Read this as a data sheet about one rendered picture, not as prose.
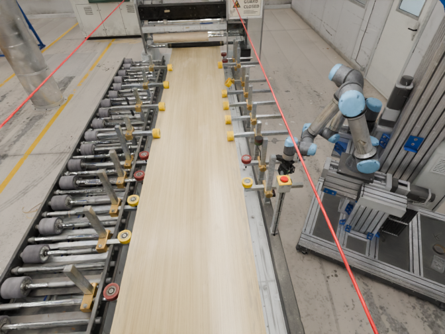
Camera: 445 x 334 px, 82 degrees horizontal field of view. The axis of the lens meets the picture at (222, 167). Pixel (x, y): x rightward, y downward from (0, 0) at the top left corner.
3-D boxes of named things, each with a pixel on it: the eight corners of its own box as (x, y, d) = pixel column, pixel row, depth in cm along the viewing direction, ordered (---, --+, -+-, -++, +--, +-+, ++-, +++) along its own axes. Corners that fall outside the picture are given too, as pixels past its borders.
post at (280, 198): (275, 228, 179) (285, 185, 148) (277, 234, 175) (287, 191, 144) (269, 229, 179) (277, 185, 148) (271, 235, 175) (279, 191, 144)
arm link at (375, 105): (370, 122, 193) (377, 107, 183) (355, 114, 201) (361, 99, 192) (380, 117, 197) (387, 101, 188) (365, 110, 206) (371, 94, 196)
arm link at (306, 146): (318, 138, 162) (300, 135, 164) (316, 149, 154) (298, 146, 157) (314, 148, 167) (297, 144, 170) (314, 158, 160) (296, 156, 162)
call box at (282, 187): (287, 183, 149) (289, 174, 144) (289, 193, 144) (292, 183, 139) (275, 185, 149) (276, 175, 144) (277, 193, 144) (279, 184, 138)
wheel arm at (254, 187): (301, 185, 194) (302, 181, 191) (302, 188, 191) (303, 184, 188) (244, 189, 192) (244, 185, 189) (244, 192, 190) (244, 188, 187)
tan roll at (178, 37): (242, 37, 388) (243, 28, 380) (244, 40, 379) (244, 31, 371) (148, 42, 384) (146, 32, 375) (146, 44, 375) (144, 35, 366)
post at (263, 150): (261, 181, 219) (267, 135, 186) (262, 184, 216) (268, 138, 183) (257, 181, 219) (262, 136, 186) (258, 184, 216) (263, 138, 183)
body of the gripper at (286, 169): (285, 177, 174) (287, 164, 165) (277, 168, 180) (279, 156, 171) (294, 173, 176) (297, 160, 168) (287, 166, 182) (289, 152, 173)
